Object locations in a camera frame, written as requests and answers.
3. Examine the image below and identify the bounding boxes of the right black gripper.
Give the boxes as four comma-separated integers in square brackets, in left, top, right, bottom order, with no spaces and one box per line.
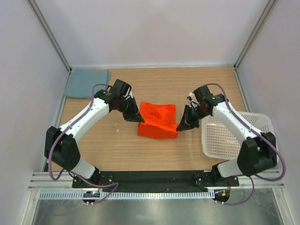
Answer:
[177,105,209,132]

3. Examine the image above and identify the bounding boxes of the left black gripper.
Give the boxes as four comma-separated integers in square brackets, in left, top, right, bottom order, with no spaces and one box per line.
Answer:
[117,97,144,123]

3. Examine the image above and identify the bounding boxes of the orange t shirt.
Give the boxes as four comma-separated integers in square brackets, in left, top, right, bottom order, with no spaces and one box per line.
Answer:
[137,102,179,139]

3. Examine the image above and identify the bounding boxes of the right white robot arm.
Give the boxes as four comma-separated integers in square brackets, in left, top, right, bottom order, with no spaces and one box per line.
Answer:
[176,85,278,186]

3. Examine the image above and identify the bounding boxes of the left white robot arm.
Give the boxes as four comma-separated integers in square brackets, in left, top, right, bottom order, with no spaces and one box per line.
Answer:
[44,79,144,188]

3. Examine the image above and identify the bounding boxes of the white plastic basket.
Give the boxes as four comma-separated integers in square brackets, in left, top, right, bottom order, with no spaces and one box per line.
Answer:
[201,112,275,160]

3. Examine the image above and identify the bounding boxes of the folded blue-grey t shirt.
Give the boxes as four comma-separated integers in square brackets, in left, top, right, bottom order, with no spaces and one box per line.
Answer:
[64,68,111,99]

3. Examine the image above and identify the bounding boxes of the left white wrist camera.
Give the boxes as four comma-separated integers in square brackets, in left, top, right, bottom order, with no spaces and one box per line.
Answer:
[125,91,133,100]

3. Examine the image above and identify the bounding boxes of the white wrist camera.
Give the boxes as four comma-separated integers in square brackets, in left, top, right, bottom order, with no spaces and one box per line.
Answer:
[125,91,133,100]
[187,92,197,107]

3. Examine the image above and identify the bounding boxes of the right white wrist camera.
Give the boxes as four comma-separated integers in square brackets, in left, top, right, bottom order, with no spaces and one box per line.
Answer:
[187,92,197,107]

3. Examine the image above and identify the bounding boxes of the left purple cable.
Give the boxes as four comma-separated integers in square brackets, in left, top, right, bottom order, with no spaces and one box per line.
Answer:
[48,83,119,215]

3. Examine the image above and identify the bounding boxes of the white slotted cable duct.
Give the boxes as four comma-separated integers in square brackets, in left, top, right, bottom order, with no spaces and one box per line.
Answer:
[39,190,215,201]

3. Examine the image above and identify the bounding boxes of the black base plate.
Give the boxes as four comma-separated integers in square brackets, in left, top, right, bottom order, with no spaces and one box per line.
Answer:
[71,170,240,193]

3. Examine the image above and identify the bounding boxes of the aluminium rail frame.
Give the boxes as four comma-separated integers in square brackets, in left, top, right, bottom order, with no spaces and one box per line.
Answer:
[28,170,285,191]

